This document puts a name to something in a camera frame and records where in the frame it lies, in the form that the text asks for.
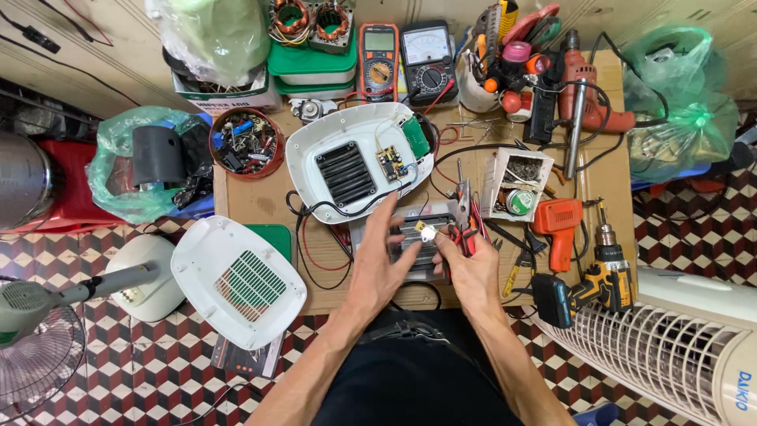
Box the green plastic lid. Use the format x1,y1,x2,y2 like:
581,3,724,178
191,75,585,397
244,223,295,265

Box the red plastic stool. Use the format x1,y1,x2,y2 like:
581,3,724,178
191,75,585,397
11,140,126,234

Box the green lidded container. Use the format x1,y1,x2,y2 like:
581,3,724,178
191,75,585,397
267,34,359,86
273,76,357,100

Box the blue slipper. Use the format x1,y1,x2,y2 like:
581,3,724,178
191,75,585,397
571,402,622,426

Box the yellow cordless drill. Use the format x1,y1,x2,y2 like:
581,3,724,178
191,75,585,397
530,198,638,330

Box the white box of screws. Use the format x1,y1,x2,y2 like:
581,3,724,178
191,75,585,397
479,147,556,223

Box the person's black shorts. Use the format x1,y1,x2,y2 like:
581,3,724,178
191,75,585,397
310,308,526,426

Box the clear bag with green item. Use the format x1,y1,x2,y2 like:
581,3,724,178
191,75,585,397
145,0,273,88

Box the green solder spool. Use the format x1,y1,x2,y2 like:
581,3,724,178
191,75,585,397
505,189,537,216

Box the brown cardboard sheet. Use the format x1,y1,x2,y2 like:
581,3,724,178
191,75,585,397
212,50,638,316

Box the small metal motor part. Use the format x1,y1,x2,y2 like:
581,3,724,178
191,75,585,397
289,98,339,125

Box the red bowl of components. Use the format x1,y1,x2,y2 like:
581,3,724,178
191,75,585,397
208,107,287,180

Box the pink tape roll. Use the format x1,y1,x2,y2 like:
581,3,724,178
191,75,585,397
501,39,533,64

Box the white fan base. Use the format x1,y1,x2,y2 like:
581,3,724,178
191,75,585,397
104,234,186,324

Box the orange soldering gun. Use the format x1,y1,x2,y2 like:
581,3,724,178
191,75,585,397
530,198,584,273

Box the red wire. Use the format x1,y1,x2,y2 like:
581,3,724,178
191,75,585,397
300,213,354,273

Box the black wire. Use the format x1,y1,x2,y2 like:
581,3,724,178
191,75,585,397
285,177,415,292

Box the person's left hand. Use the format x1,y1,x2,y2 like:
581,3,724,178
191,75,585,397
348,193,428,318

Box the black booklet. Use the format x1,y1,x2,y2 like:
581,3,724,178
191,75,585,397
209,331,286,381

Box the red handled pliers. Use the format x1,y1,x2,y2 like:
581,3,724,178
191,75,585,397
447,180,481,258

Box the yellow handled pliers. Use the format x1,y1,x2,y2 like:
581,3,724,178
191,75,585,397
502,247,535,299

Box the green circuit board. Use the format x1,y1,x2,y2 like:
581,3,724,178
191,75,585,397
401,115,431,160

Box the grey standing fan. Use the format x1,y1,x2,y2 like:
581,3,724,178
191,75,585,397
0,263,162,418

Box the steel pot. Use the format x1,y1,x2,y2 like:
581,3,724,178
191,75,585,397
0,131,58,232

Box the black plastic cylinder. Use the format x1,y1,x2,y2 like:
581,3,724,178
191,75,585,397
131,125,188,188

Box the green bag of scrap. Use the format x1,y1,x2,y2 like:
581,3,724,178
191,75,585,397
86,106,215,225

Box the red electric drill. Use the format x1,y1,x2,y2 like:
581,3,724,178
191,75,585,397
556,29,638,180

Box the black finned heating element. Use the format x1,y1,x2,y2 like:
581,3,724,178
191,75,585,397
387,213,457,274

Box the white cover with green grille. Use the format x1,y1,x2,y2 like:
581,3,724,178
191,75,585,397
171,215,308,351

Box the white cup of tools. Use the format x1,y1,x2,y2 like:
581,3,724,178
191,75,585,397
454,0,563,114

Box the green plastic bags heap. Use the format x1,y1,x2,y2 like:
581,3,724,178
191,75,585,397
621,24,741,185

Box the white tower fan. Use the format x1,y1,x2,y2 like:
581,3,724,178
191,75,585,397
525,265,757,426

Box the white appliance shell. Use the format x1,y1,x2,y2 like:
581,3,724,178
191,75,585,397
285,102,437,225

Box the yellow circuit board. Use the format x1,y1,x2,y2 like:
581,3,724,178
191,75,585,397
376,145,410,182

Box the black analog multimeter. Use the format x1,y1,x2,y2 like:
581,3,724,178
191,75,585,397
399,20,460,108

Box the black waist strap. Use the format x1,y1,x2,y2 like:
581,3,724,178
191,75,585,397
358,319,453,348

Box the person's right hand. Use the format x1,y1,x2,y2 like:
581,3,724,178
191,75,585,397
432,233,505,324

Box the copper wound motor stator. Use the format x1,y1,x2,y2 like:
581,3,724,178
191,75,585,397
308,1,355,56
268,0,312,46

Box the orange digital multimeter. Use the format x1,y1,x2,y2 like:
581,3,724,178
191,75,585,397
356,23,401,104

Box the white carton box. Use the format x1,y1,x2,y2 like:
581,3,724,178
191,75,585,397
171,64,285,116

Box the black wall cable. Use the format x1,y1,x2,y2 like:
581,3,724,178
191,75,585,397
0,8,62,55

